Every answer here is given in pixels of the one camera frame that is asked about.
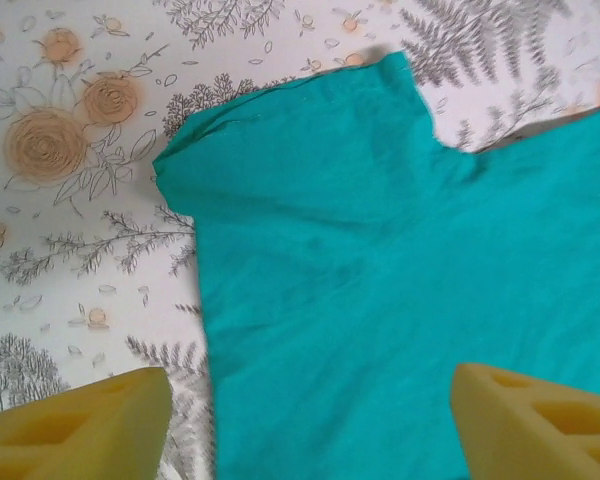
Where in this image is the floral tablecloth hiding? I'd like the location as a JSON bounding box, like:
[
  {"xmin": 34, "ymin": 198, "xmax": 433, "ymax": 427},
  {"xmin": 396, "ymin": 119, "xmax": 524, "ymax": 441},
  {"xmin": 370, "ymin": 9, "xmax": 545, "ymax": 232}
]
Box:
[{"xmin": 0, "ymin": 0, "xmax": 600, "ymax": 480}]

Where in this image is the teal t-shirt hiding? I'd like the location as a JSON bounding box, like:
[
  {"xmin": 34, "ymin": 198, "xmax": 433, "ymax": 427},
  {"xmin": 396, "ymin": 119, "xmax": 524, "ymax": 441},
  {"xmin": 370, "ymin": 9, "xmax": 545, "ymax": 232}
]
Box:
[{"xmin": 151, "ymin": 49, "xmax": 600, "ymax": 480}]

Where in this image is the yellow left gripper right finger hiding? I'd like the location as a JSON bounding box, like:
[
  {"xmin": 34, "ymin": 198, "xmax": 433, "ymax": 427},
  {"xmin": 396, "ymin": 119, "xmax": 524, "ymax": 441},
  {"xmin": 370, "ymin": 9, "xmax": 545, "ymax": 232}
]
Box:
[{"xmin": 452, "ymin": 362, "xmax": 600, "ymax": 480}]

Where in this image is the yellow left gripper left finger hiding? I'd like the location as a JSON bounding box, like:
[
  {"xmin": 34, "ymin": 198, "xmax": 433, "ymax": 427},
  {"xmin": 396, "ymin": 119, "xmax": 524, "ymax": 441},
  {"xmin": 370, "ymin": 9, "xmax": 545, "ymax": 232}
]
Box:
[{"xmin": 0, "ymin": 367, "xmax": 174, "ymax": 480}]

